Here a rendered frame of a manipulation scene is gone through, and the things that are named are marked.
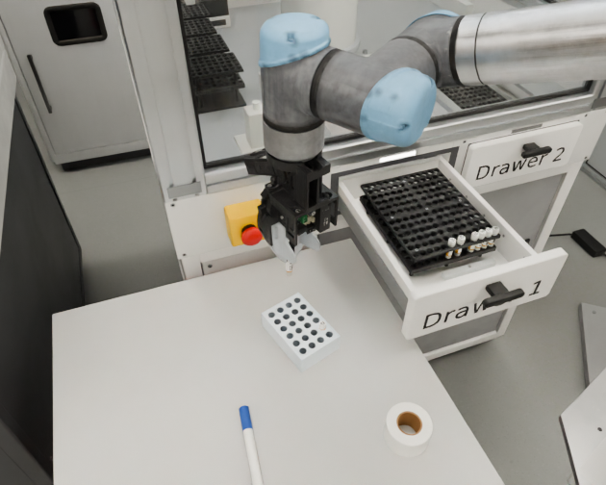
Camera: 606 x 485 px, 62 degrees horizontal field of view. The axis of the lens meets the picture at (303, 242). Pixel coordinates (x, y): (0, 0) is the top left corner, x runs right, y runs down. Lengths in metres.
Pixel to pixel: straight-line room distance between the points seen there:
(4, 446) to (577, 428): 0.99
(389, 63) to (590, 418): 0.67
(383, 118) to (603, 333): 1.71
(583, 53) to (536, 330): 1.60
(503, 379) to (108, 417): 1.36
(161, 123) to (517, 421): 1.43
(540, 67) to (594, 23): 0.06
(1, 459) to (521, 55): 1.08
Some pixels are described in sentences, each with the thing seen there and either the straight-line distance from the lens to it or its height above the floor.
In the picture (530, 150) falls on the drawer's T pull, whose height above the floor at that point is 0.91.
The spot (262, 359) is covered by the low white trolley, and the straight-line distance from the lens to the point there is 0.92.
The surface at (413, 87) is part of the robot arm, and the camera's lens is 0.51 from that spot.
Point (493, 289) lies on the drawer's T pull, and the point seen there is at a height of 0.91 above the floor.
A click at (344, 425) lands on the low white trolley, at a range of 0.86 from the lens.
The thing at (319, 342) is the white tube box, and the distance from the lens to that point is 0.91.
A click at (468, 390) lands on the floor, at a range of 1.85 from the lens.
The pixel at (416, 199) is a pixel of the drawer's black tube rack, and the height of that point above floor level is 0.90.
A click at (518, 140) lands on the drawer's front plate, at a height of 0.92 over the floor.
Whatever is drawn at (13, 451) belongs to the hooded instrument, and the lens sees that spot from 1.16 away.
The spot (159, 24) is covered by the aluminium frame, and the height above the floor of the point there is 1.25.
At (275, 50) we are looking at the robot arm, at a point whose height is 1.31.
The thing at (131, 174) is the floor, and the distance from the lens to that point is 2.72.
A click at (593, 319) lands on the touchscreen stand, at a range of 2.16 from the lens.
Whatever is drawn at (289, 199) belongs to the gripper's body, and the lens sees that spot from 0.66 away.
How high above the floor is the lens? 1.53
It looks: 44 degrees down
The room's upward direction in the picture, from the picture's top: straight up
